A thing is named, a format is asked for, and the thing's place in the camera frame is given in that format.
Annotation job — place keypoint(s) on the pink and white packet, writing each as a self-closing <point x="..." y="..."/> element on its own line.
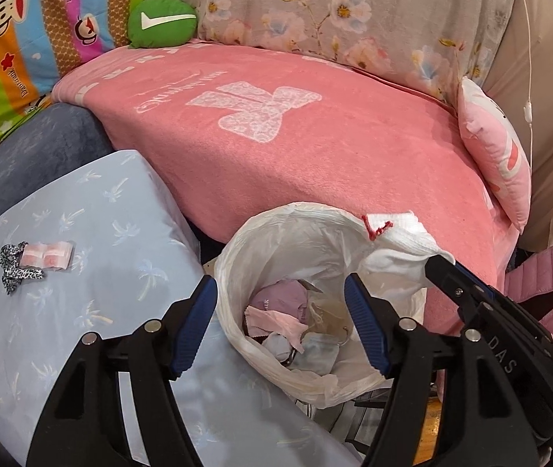
<point x="50" y="255"/>

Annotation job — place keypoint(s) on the pink cloth strip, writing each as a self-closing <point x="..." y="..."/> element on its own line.
<point x="271" y="323"/>

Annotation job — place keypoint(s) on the black white patterned cloth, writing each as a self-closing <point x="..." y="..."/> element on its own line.
<point x="23" y="276"/>

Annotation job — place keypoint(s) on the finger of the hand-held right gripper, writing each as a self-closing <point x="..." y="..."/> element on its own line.
<point x="451" y="277"/>

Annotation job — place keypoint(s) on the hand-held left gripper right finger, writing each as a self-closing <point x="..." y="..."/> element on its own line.
<point x="366" y="323"/>

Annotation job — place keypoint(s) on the green round cushion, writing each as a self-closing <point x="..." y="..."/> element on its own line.
<point x="159" y="22"/>

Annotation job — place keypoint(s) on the blue-grey sofa cushion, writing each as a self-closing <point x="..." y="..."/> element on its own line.
<point x="38" y="141"/>

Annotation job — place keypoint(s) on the light blue palm print tablecloth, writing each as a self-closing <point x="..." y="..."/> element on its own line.
<point x="111" y="233"/>

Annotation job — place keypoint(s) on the pink blanket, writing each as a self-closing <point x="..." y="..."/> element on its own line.
<point x="305" y="165"/>

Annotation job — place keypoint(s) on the pink pillow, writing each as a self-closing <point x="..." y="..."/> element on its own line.
<point x="495" y="155"/>

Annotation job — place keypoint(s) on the pink padded backpack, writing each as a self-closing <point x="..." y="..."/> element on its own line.
<point x="539" y="272"/>

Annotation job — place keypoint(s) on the striped monkey print blanket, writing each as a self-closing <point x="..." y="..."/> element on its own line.
<point x="23" y="48"/>

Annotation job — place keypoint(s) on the floral grey pillow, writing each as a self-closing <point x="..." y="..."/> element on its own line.
<point x="378" y="34"/>

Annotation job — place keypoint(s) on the white plastic trash bag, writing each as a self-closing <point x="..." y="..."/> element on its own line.
<point x="257" y="253"/>

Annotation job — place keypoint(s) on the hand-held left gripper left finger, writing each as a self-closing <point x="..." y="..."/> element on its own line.
<point x="193" y="331"/>

